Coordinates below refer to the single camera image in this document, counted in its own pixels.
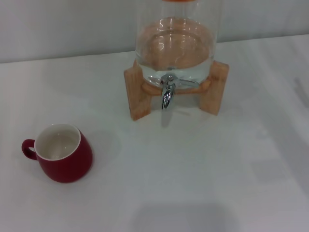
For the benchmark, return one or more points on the red cup white inside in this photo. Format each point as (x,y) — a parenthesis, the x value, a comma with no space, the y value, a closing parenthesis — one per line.
(70,166)

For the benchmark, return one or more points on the chrome faucet tap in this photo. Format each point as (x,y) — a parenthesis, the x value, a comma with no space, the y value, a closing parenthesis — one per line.
(166,96)

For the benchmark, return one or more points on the wooden dispenser stand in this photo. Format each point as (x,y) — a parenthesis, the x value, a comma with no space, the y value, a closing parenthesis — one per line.
(135,91)

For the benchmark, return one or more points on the clear glass water dispenser jar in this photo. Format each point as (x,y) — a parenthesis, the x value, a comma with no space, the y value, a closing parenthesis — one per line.
(173,48)

